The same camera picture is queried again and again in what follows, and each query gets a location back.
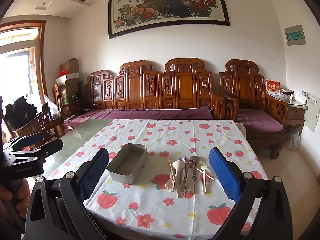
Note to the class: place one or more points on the wooden door frame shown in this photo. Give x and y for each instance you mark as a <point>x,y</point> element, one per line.
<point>41,55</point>

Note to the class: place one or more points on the grey fluffy bundle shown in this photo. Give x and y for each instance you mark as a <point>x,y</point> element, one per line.
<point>293,138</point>

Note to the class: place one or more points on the white flat box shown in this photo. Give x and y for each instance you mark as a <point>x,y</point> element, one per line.
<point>68,78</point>

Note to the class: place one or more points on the strawberry print tablecloth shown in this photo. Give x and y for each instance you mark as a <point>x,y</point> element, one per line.
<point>162,205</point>

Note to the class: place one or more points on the framed peacock painting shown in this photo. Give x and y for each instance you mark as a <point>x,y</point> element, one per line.
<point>162,5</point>

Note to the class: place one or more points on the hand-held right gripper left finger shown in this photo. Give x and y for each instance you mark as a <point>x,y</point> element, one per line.
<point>96,173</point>

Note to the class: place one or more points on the purple armchair cushion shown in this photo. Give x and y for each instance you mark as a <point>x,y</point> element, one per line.
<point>260,122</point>

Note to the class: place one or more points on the person's left hand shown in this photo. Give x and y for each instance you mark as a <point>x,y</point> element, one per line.
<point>5,196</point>

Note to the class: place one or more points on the beige fork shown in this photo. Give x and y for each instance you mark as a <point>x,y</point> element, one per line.
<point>203,177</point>

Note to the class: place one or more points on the red decoration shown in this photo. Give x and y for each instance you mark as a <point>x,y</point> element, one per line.
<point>63,73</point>

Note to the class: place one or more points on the tissue box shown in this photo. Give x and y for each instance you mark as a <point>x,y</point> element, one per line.
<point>287,93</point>

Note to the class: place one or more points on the carved wooden chair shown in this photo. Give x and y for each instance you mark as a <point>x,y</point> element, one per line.
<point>41,125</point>

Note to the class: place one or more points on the wooden side table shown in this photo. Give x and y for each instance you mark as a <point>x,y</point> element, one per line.
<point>295,115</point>

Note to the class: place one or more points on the black desk lamp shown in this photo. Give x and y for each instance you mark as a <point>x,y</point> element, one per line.
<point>76,102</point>

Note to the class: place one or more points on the red desk card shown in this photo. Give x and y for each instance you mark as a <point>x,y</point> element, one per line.
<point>273,87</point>

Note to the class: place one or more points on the purple sofa cushion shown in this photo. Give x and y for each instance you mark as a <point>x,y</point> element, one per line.
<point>150,113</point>

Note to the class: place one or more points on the rectangular metal box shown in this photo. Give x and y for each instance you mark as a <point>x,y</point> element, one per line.
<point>118,176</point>

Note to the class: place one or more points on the large cardboard box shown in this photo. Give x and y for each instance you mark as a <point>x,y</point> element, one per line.
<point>72,87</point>

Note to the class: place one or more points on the small beige spoon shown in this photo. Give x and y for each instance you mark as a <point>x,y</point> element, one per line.
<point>169,183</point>

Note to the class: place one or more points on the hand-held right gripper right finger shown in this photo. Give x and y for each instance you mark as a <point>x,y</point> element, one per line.
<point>223,175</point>

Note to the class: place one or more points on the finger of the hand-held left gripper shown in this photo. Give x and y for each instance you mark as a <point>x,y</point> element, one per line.
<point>32,137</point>
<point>50,146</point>

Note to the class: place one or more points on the clear plastic bag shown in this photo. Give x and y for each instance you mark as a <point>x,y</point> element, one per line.
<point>53,110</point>

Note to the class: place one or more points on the carved wooden sofa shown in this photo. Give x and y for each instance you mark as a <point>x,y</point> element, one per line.
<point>185,85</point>

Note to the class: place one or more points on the carved wooden armchair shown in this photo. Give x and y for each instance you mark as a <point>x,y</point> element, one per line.
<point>247,85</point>

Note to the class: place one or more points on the white plastic chair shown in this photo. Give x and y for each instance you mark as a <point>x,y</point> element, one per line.
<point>241,128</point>

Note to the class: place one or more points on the large beige spoon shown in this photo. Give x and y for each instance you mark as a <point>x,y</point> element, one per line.
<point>178,165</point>

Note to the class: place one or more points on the grey wall box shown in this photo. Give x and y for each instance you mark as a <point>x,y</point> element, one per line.
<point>295,35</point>

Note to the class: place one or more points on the black fluffy cloth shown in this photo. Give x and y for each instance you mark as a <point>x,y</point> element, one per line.
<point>18,112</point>

